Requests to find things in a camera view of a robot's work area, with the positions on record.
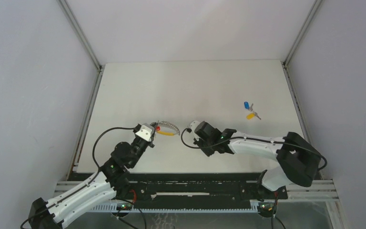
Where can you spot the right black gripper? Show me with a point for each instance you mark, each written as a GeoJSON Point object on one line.
{"type": "Point", "coordinates": [199, 141]}

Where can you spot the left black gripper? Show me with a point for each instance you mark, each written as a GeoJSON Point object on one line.
{"type": "Point", "coordinates": [150, 144]}

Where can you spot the metal keyring with small rings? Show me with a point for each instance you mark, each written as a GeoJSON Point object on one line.
{"type": "Point", "coordinates": [165, 128]}

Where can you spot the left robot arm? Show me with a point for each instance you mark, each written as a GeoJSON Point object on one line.
{"type": "Point", "coordinates": [110, 181]}

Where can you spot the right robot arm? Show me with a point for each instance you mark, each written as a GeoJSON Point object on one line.
{"type": "Point", "coordinates": [299, 161]}

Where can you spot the yellow key tag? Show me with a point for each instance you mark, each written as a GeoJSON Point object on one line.
{"type": "Point", "coordinates": [253, 115]}

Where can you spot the blue key tag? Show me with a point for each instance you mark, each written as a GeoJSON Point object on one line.
{"type": "Point", "coordinates": [246, 105]}

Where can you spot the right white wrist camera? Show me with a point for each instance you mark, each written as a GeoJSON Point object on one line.
{"type": "Point", "coordinates": [192, 126]}

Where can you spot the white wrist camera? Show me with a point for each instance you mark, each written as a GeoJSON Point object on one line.
{"type": "Point", "coordinates": [192, 126]}
{"type": "Point", "coordinates": [146, 132]}

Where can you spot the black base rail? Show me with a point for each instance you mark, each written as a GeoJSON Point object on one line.
{"type": "Point", "coordinates": [198, 190]}

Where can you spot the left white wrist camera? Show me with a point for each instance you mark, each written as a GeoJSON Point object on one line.
{"type": "Point", "coordinates": [146, 132]}

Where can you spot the white cable duct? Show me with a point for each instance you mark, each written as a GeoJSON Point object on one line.
{"type": "Point", "coordinates": [123, 207]}

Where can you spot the left aluminium frame post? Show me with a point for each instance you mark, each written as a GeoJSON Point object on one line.
{"type": "Point", "coordinates": [70, 75]}

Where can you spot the aluminium frame post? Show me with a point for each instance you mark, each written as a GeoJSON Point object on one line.
{"type": "Point", "coordinates": [70, 75]}
{"type": "Point", "coordinates": [296, 81]}

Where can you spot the right aluminium frame post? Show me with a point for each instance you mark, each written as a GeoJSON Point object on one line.
{"type": "Point", "coordinates": [296, 81]}

